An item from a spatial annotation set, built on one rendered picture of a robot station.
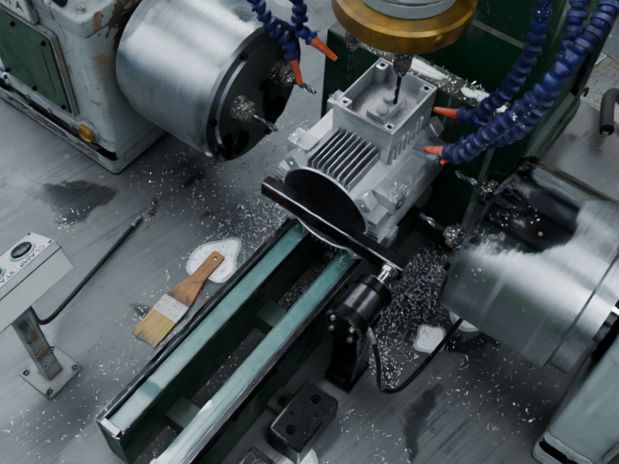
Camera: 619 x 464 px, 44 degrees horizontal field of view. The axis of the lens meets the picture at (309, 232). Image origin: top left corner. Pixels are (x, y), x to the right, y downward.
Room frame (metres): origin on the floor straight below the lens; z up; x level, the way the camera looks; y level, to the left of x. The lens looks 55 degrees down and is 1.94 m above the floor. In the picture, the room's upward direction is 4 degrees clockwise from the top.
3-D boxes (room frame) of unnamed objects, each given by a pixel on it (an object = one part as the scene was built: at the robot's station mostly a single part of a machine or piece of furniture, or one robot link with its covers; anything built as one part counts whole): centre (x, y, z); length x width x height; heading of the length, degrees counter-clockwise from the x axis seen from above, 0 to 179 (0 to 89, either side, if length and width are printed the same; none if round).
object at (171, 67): (0.96, 0.22, 1.04); 0.37 x 0.25 x 0.25; 57
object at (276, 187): (0.65, -0.03, 1.01); 0.26 x 0.04 x 0.03; 57
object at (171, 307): (0.63, 0.20, 0.80); 0.21 x 0.05 x 0.01; 150
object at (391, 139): (0.80, -0.10, 1.11); 0.12 x 0.11 x 0.07; 147
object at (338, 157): (0.76, -0.07, 1.01); 0.20 x 0.19 x 0.19; 147
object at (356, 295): (0.65, -0.20, 0.92); 0.45 x 0.13 x 0.24; 147
